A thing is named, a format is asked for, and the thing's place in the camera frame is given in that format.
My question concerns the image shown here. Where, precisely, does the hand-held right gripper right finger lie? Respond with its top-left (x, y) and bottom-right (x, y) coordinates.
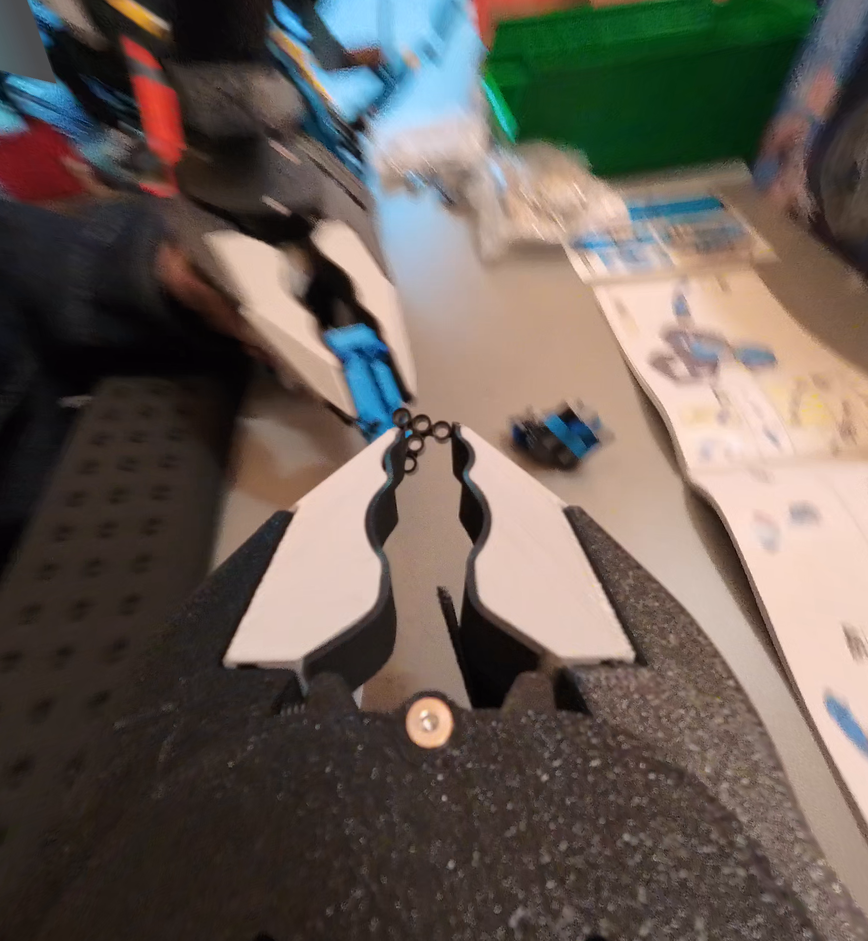
top-left (451, 426), bottom-right (636, 708)

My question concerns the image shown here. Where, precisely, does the blue sticker sheet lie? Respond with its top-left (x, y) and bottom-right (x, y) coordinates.
top-left (562, 191), bottom-right (780, 288)

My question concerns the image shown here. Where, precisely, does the blue tracked toy vehicle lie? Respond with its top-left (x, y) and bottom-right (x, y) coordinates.
top-left (265, 0), bottom-right (406, 192)

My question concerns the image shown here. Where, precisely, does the blue beam brick assembly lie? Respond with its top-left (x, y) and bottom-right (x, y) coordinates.
top-left (324, 323), bottom-right (409, 442)

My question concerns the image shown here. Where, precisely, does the robot kit box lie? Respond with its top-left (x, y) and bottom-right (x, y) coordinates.
top-left (753, 0), bottom-right (868, 302)

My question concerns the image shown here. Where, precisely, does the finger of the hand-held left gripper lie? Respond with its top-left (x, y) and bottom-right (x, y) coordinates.
top-left (202, 231), bottom-right (359, 420)
top-left (311, 221), bottom-right (416, 399)

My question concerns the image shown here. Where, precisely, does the green plastic bin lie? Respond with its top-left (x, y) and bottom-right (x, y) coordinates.
top-left (485, 0), bottom-right (820, 177)

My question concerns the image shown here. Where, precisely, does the clear bag of parts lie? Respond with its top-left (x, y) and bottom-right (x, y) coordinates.
top-left (474, 143), bottom-right (633, 262)
top-left (371, 125), bottom-right (494, 201)

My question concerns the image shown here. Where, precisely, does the small black blue gear assembly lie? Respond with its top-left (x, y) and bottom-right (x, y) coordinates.
top-left (509, 403), bottom-right (605, 471)

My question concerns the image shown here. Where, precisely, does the person's left hand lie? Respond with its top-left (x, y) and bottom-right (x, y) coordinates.
top-left (157, 248), bottom-right (271, 363)

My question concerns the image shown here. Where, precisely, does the instruction booklet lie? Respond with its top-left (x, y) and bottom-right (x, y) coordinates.
top-left (594, 268), bottom-right (868, 883)

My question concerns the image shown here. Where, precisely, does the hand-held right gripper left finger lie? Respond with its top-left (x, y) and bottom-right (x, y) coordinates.
top-left (223, 432), bottom-right (404, 693)

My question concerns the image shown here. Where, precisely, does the grey desk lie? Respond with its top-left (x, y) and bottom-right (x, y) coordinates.
top-left (214, 147), bottom-right (868, 935)

